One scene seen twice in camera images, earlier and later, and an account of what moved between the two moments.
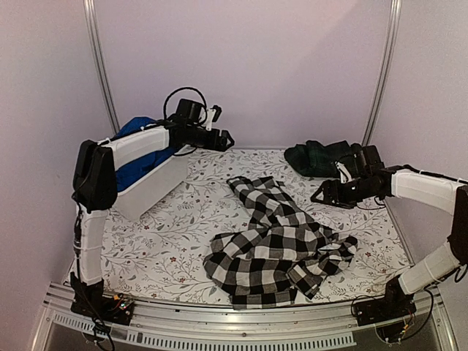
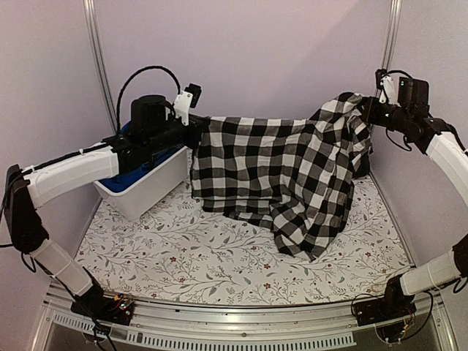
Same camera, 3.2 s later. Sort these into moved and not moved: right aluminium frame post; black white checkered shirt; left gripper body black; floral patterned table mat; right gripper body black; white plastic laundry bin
Moved: black white checkered shirt; right gripper body black; left gripper body black
Not moved: white plastic laundry bin; right aluminium frame post; floral patterned table mat
